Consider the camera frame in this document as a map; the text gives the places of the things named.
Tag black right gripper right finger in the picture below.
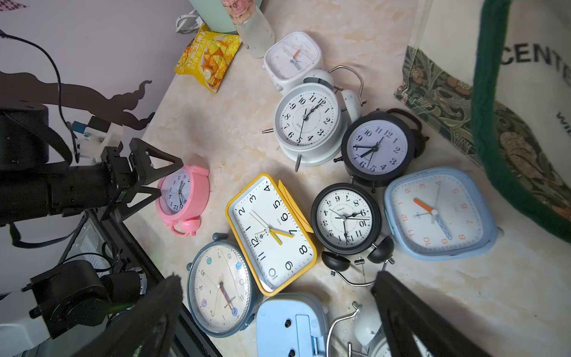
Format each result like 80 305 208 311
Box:
373 272 489 356

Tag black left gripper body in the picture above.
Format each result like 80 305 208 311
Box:
48 147 135 217

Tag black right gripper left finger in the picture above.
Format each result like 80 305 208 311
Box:
66 274 182 356

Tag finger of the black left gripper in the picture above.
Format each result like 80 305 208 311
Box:
101 186 161 221
129 138 184 184

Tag pink round alarm clock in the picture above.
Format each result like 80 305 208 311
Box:
156 165 210 237

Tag canvas tote bag green handles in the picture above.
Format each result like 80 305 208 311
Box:
395 1 570 241

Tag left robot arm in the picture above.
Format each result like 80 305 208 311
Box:
1 98 183 355

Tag large white twin bell clock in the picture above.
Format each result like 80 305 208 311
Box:
325 300 434 357

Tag grey round pastel clock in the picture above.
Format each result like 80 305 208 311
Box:
187 233 263 339

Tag light blue square clock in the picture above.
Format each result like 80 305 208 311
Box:
384 167 503 261

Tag black twin bell clock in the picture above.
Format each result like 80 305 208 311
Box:
311 183 395 287

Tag blue clock face down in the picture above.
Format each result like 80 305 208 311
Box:
256 292 329 357

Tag yellow corn chips bag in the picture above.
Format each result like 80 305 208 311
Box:
174 24 242 94

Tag yellow rectangular alarm clock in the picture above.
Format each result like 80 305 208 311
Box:
225 173 318 297

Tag black clock purple face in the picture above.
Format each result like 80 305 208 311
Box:
334 108 429 191

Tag white square flat clock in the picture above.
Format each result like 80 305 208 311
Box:
263 31 324 95

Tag mint green toaster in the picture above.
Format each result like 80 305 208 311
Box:
189 0 238 34

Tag glass bottle pink cap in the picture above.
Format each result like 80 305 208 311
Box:
222 0 275 59

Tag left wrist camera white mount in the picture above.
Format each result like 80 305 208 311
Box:
71 116 123 165

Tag white toaster power cable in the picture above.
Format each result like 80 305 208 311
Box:
175 10 204 35

